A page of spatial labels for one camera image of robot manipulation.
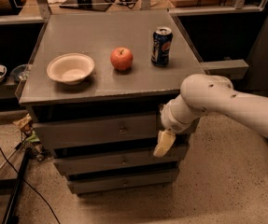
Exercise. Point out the grey side shelf beam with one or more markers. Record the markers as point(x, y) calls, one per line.
point(232, 69)

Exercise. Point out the clear glass bowl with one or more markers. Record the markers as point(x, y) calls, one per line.
point(21, 72)

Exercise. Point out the red apple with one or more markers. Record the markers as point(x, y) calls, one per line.
point(121, 58)

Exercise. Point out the black monitor stand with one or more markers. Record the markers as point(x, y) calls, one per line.
point(91, 5)

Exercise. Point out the grey middle drawer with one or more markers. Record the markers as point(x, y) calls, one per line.
point(116, 160)

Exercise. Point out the white paper bowl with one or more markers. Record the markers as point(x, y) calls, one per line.
point(71, 68)

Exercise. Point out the snack bag on floor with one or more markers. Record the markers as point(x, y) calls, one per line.
point(29, 137)

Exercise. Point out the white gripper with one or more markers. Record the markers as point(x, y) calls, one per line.
point(172, 120)

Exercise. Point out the grey bottom drawer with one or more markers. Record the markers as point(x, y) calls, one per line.
point(123, 181)

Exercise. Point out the blue pepsi can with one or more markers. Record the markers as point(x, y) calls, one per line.
point(162, 39)

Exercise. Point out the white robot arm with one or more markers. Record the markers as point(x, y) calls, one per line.
point(201, 94)

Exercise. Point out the grey drawer cabinet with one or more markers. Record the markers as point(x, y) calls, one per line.
point(108, 92)

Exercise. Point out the black stand leg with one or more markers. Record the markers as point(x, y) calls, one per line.
point(9, 217)

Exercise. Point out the grey top drawer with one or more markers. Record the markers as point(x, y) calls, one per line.
point(101, 130)

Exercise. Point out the grey drawer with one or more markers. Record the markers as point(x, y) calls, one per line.
point(116, 160)
point(123, 181)
point(101, 130)

